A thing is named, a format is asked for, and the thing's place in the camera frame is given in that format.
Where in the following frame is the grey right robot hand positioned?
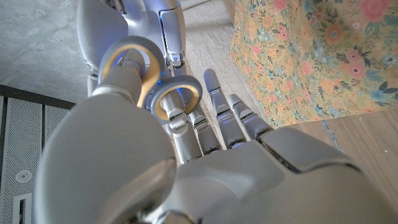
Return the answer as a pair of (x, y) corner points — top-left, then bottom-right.
(76, 0), (187, 97)

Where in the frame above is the grey tape outline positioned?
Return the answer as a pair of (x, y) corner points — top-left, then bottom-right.
(322, 119), (345, 153)

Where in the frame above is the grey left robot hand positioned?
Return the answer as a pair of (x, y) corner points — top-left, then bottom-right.
(35, 58), (398, 224)

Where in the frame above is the beige striped curtain backdrop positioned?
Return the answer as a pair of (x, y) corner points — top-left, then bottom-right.
(167, 0), (274, 162)

